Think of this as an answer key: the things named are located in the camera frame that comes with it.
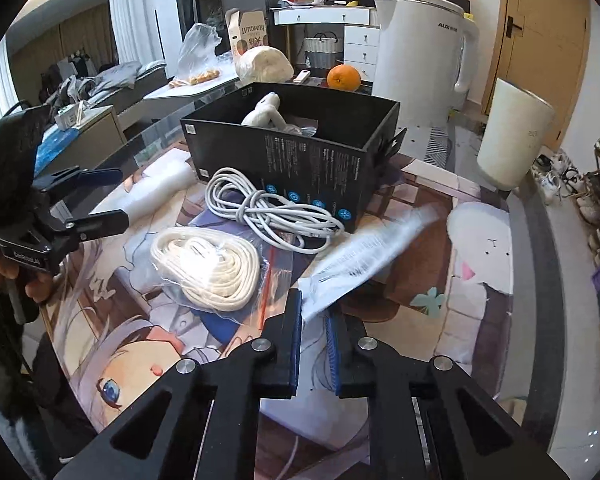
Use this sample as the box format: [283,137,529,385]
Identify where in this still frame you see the grey side table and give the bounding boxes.
[143,72,238,101]

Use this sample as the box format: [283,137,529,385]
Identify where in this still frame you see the cream cylindrical cup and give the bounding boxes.
[477,78,555,191]

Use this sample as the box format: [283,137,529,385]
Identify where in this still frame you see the wooden door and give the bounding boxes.
[482,0,591,151]

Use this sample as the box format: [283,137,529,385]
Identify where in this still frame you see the cream yarn ball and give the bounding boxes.
[235,46,294,84]

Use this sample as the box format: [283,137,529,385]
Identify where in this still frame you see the clear plastic snack bag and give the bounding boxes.
[169,23,221,88]

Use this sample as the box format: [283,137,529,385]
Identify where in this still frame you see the white plush toy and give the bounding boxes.
[242,92,287,131]

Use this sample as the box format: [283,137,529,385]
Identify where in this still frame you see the white electric kettle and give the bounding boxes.
[372,0,479,127]

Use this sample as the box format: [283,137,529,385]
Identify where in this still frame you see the printed fruit carton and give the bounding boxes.
[225,9,268,63]

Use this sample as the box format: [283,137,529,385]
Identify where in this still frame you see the anime print desk mat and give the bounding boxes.
[40,144,529,480]

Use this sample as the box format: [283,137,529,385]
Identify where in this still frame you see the bagged cream rope coil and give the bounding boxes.
[149,225,294,328]

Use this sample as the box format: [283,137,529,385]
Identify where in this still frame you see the white drawer desk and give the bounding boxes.
[273,6,379,82]

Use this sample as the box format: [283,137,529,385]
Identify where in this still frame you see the person left hand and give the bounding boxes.
[0,254,55,304]

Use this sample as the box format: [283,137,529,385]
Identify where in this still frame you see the orange fruit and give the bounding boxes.
[326,64,362,92]

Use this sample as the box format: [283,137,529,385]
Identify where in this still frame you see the black cardboard box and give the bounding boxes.
[181,82,404,233]

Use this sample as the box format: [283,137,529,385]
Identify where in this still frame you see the white foam wrap roll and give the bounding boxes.
[92,148,197,226]

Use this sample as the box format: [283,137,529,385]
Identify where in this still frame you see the shoe rack with shoes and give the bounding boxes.
[531,137,600,266]

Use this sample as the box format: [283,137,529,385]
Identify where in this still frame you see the woven basket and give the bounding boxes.
[303,32,343,70]

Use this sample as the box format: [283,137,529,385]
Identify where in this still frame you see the white cable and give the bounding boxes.
[204,166,347,255]

